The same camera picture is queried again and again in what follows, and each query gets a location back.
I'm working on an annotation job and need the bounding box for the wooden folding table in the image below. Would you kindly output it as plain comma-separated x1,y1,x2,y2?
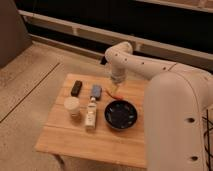
35,74,147,168

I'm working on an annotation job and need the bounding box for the blue sponge block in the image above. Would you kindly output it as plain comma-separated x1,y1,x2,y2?
90,85,102,99

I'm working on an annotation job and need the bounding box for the white lidded cup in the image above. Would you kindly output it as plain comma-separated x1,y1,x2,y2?
64,97,80,117

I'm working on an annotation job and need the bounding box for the white window railing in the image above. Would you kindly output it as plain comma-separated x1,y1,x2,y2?
19,10,213,63

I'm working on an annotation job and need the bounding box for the white lotion bottle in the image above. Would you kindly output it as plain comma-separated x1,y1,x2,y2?
85,97,97,129

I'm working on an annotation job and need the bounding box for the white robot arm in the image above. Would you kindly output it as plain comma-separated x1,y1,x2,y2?
105,42,213,171

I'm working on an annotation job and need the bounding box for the black floor cable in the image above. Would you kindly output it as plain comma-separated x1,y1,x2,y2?
201,109,213,171

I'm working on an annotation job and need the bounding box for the dark blue bowl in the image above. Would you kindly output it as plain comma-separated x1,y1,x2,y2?
104,100,138,130

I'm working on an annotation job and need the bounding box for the black rectangular block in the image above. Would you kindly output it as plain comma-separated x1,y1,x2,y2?
71,80,82,97

